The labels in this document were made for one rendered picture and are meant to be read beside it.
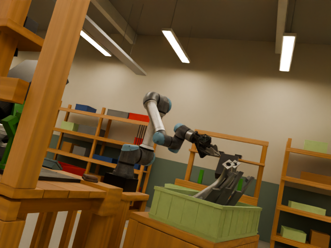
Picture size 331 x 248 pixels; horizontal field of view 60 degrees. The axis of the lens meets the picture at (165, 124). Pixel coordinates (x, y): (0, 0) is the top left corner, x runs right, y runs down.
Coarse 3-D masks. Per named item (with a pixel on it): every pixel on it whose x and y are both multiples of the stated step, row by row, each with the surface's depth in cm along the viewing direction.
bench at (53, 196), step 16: (0, 176) 121; (0, 192) 104; (16, 192) 102; (32, 192) 108; (48, 192) 115; (64, 192) 123; (80, 192) 132; (96, 192) 142; (0, 208) 102; (16, 208) 104; (32, 208) 119; (48, 208) 127; (64, 208) 135; (80, 208) 145; (0, 224) 101; (16, 224) 104; (96, 224) 154; (112, 224) 159; (0, 240) 99; (16, 240) 105; (96, 240) 152
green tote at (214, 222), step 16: (160, 192) 154; (176, 192) 148; (192, 192) 189; (160, 208) 152; (176, 208) 146; (192, 208) 141; (208, 208) 136; (224, 208) 133; (240, 208) 150; (256, 208) 171; (176, 224) 143; (192, 224) 139; (208, 224) 134; (224, 224) 136; (240, 224) 153; (256, 224) 175; (224, 240) 138
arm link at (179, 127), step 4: (176, 124) 188; (180, 124) 187; (176, 128) 186; (180, 128) 185; (184, 128) 184; (188, 128) 184; (176, 132) 186; (180, 132) 184; (184, 132) 182; (180, 136) 184; (184, 136) 183
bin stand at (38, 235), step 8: (24, 216) 207; (40, 216) 223; (48, 216) 194; (56, 216) 197; (72, 216) 211; (40, 224) 222; (48, 224) 193; (72, 224) 213; (40, 232) 222; (48, 232) 193; (64, 232) 210; (32, 240) 221; (40, 240) 193; (48, 240) 194; (64, 240) 209
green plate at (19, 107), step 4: (24, 100) 173; (16, 104) 168; (20, 104) 170; (24, 104) 173; (12, 108) 169; (16, 108) 168; (20, 108) 170; (12, 112) 166; (16, 112) 167; (20, 112) 170
